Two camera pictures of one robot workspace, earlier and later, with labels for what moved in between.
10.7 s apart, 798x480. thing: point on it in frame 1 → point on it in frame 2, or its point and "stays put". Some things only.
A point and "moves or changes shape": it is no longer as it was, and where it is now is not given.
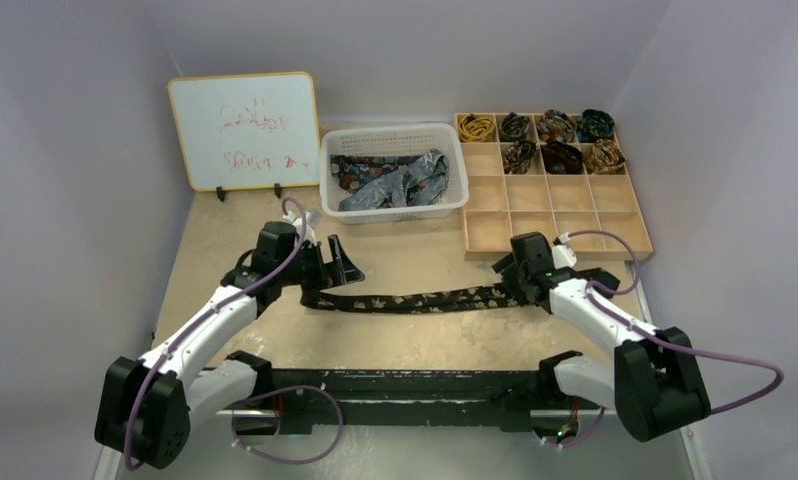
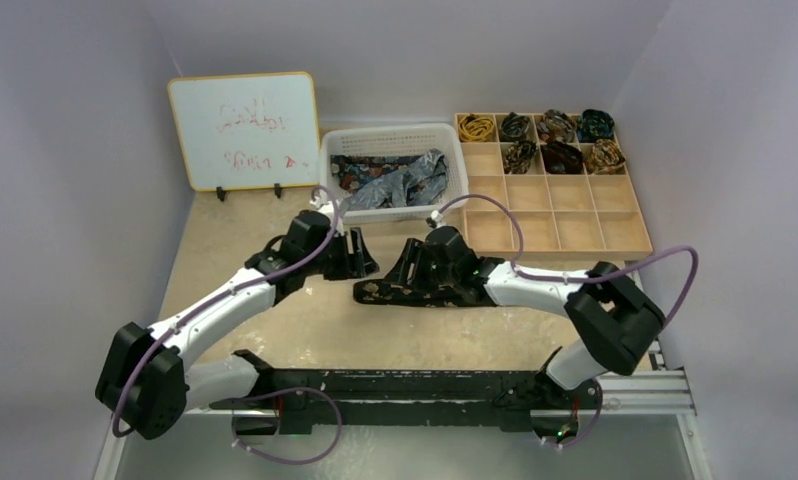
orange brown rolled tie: (605, 157) stays put
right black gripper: (514, 282) → (414, 266)
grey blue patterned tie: (423, 181) stays put
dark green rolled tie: (595, 125) stays put
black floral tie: (469, 297) moves or changes shape
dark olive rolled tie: (514, 127) stays put
